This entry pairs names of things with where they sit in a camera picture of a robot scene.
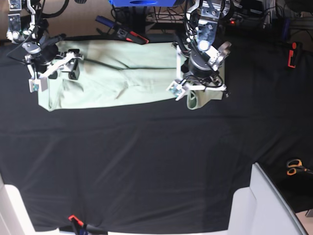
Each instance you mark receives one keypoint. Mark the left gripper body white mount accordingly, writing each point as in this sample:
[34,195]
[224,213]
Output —
[199,71]

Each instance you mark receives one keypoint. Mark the red black clamp top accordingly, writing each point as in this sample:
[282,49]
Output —
[131,36]

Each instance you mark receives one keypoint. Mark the grey white chair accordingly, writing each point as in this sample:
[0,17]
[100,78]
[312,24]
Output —
[260,209]

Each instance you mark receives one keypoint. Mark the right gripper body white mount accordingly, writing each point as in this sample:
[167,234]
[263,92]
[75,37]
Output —
[45,61]

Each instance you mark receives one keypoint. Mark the white furniture left corner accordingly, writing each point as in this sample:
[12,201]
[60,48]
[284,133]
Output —
[14,219]

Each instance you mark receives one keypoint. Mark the black table cloth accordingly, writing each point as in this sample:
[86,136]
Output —
[160,168]

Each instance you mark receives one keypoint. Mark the blue handled tool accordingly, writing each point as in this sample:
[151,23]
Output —
[105,21]

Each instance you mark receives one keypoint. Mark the blue box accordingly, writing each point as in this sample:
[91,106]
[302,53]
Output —
[148,3]

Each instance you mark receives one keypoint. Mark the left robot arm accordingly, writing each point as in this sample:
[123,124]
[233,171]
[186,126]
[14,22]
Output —
[202,19]

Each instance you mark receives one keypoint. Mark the red clamp bottom edge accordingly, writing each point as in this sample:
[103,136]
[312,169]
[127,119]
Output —
[77,221]

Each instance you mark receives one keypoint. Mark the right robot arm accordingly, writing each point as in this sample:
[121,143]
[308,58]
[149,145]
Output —
[28,29]

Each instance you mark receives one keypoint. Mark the orange handled scissors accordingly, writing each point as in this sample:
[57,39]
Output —
[295,166]

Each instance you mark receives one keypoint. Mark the blue clamp handle right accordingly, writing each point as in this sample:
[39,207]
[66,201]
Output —
[285,29]

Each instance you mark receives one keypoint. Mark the red clamp right edge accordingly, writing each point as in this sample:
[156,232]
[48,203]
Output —
[294,54]

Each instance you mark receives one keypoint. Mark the light green T-shirt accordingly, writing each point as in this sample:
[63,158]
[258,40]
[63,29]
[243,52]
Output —
[113,73]

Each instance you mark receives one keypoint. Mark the red clamp edge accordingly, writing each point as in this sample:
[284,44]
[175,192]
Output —
[294,54]
[77,221]

